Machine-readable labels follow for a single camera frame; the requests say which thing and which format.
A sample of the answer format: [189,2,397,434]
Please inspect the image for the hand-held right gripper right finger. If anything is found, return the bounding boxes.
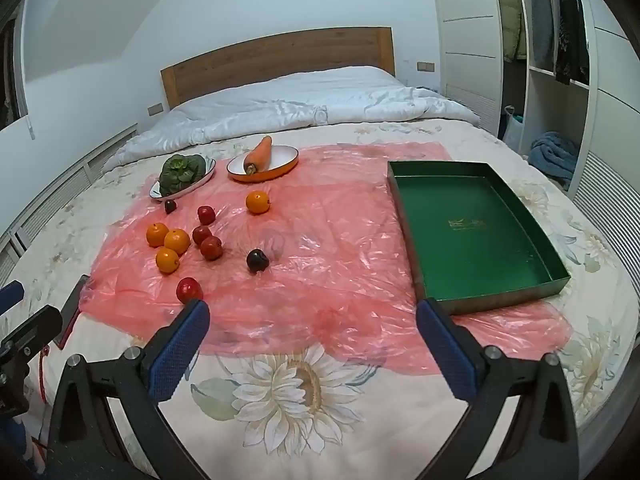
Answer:
[416,298,581,480]

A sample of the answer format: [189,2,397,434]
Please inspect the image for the blue towel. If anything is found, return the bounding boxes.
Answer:
[529,131,581,186]

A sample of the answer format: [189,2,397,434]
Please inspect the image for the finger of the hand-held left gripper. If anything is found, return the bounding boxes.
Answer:
[0,305,63,361]
[0,280,25,313]

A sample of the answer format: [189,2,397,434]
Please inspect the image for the orange enamel plate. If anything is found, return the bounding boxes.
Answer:
[226,145,300,183]

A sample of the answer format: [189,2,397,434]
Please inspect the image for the dark hanging clothes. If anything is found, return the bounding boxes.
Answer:
[530,0,591,86]

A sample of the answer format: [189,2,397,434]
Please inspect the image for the wooden headboard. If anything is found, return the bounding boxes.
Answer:
[160,27,396,110]

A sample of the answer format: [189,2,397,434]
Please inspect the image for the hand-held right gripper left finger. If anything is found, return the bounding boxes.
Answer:
[47,299,211,480]

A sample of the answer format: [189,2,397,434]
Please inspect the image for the pink plastic sheet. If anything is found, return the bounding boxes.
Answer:
[80,141,573,377]

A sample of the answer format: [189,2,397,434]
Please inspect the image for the light hanging jacket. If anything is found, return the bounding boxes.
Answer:
[496,0,528,63]

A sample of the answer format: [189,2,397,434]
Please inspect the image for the white wardrobe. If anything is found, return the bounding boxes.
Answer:
[430,0,640,281]

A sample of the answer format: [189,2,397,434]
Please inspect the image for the white duvet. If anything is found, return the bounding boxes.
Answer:
[102,65,481,171]

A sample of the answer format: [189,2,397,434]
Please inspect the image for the green cardboard box tray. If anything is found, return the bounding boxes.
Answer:
[387,161,571,316]

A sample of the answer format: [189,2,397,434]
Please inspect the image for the black phone with red edge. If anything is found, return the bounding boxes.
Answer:
[59,275,92,350]

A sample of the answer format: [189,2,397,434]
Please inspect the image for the white bag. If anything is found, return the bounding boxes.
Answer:
[501,106,525,153]

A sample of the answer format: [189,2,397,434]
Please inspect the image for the green leafy vegetable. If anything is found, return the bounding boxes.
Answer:
[159,155,207,195]

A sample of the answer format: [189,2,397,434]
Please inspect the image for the red cable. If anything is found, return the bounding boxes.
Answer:
[37,345,51,403]

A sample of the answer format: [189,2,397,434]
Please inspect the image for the carrot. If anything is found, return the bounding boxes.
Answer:
[243,135,273,176]

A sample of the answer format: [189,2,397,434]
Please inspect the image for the white plate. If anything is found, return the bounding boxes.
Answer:
[150,156,217,201]

